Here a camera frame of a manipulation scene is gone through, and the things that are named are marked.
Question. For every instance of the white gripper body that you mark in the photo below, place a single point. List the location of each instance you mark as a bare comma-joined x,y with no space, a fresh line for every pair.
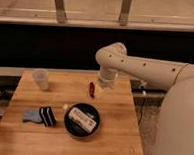
101,86

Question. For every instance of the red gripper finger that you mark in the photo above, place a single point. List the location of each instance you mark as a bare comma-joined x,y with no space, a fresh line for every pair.
91,90

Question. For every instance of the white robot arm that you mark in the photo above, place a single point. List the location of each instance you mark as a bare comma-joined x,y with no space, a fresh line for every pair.
175,132

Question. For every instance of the white rectangular box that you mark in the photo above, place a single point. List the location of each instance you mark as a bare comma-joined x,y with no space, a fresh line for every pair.
82,119

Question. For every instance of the black round plate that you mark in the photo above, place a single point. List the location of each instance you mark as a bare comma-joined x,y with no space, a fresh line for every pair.
74,128

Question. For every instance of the clear plastic cup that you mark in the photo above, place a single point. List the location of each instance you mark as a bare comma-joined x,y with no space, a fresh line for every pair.
40,77

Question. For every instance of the blue cloth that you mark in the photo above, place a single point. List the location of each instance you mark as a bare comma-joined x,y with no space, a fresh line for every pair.
32,115

